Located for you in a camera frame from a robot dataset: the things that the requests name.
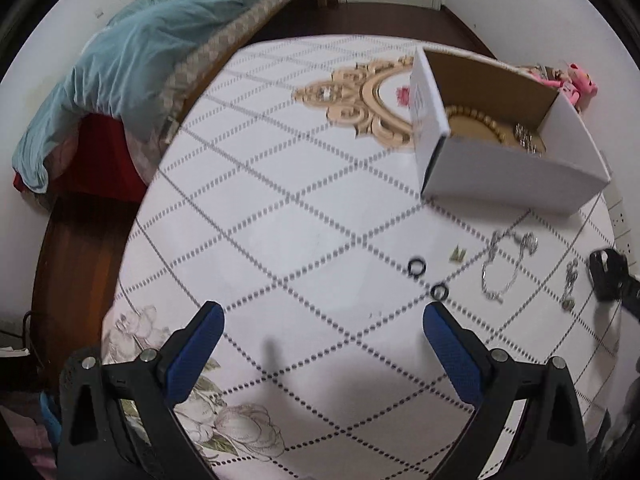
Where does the patterned white tablecloth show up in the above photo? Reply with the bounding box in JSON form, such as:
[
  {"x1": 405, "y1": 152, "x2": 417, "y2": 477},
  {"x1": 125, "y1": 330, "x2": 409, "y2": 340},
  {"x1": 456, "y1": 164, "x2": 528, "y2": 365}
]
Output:
[{"x1": 102, "y1": 36, "x2": 620, "y2": 479}]

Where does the white cardboard jewelry box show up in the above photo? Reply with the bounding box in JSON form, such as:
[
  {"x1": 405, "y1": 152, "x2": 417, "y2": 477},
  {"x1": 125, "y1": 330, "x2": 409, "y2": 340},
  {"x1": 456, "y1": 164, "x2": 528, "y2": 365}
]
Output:
[{"x1": 409, "y1": 46, "x2": 611, "y2": 216}]

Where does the pink panther plush toy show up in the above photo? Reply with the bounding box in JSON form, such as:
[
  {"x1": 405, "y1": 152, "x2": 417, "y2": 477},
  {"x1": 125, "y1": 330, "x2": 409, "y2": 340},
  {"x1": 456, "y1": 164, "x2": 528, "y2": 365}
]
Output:
[{"x1": 521, "y1": 63, "x2": 598, "y2": 112}]

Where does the wooden bead bracelet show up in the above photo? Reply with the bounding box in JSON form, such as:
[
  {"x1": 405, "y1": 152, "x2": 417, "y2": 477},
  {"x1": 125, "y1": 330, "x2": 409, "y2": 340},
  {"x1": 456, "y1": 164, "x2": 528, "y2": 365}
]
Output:
[{"x1": 444, "y1": 104, "x2": 522, "y2": 148}]

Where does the teal blanket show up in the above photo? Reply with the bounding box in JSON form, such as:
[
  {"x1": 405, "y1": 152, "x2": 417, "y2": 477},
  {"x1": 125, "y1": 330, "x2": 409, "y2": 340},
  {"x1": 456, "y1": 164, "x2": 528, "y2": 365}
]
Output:
[{"x1": 12, "y1": 0, "x2": 269, "y2": 194}]

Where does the thin silver bracelet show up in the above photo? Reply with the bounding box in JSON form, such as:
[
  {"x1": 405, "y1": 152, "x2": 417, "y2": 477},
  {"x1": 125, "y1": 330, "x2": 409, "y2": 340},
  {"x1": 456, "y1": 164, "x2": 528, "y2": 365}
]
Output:
[{"x1": 479, "y1": 228, "x2": 540, "y2": 304}]

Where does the small gold earring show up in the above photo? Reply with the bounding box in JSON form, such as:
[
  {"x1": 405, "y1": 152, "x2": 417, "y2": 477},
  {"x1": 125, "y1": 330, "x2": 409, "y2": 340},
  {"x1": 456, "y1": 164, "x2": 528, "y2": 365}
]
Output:
[{"x1": 449, "y1": 246, "x2": 466, "y2": 264}]

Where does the silver chain in box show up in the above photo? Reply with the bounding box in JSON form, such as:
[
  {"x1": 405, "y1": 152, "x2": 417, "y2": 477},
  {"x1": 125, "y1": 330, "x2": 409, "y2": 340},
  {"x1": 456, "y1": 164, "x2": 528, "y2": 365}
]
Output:
[{"x1": 513, "y1": 122, "x2": 548, "y2": 155}]

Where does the white wall power strip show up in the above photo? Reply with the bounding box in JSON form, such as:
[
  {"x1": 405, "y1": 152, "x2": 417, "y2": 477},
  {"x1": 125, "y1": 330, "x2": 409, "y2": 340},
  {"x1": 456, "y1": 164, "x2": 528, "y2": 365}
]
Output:
[{"x1": 604, "y1": 181, "x2": 634, "y2": 263}]

